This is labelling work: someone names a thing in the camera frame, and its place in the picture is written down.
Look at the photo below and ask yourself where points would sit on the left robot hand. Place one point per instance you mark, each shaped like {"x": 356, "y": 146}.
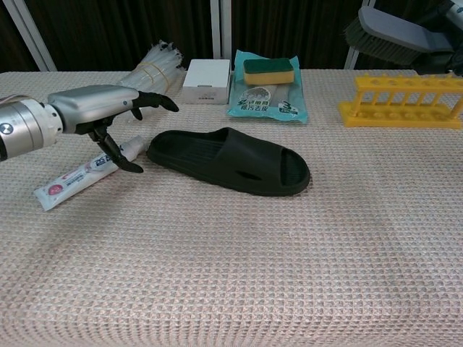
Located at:
{"x": 94, "y": 103}

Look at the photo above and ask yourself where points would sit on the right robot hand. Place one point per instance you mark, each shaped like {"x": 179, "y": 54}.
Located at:
{"x": 434, "y": 62}

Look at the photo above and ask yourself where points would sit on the grey scrub brush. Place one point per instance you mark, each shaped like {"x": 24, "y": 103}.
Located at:
{"x": 383, "y": 30}

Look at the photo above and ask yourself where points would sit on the black slipper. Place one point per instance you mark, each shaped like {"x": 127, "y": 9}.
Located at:
{"x": 202, "y": 152}

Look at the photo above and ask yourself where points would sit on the bundle of clear sticks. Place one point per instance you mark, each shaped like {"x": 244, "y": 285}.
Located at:
{"x": 152, "y": 72}

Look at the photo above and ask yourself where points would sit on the yellow test tube rack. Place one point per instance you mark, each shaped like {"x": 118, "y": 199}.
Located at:
{"x": 398, "y": 117}

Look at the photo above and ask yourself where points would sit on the dark green curtain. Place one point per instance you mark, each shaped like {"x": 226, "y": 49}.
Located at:
{"x": 108, "y": 29}

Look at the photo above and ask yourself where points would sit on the white toothpaste tube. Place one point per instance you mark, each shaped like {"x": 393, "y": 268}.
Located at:
{"x": 72, "y": 180}

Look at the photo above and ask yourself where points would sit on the white cardboard box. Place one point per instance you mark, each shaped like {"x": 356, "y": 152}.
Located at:
{"x": 206, "y": 77}

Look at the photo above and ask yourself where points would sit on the teal sponge package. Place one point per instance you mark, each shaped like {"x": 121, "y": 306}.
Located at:
{"x": 253, "y": 105}

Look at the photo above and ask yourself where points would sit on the green yellow sponge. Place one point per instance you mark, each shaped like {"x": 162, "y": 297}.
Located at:
{"x": 267, "y": 74}

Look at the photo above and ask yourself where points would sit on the beige waffle tablecloth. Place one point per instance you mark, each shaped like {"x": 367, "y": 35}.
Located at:
{"x": 231, "y": 260}

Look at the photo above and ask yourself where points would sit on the white metal frame post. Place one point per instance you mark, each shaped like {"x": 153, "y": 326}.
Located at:
{"x": 350, "y": 61}
{"x": 34, "y": 43}
{"x": 220, "y": 29}

